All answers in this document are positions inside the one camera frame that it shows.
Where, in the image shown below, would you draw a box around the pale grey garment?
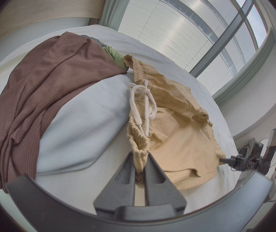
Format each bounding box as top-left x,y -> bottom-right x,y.
35,73 -> 135,177

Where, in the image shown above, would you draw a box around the black garment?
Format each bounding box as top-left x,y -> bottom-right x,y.
80,34 -> 107,48

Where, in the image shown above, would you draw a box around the bed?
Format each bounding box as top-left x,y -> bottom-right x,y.
0,0 -> 240,227

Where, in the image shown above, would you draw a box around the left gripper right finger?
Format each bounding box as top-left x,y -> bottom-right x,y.
144,152 -> 187,212

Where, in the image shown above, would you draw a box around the green garment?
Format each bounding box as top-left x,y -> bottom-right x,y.
102,45 -> 129,72

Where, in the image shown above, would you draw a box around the tan shorts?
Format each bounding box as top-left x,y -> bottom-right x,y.
123,55 -> 226,190

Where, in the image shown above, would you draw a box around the brown garment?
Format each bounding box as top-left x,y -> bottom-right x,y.
0,32 -> 129,194

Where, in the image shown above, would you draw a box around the window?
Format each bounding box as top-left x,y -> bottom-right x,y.
117,0 -> 269,91

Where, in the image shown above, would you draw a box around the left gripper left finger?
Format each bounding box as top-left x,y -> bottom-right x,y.
93,152 -> 136,214

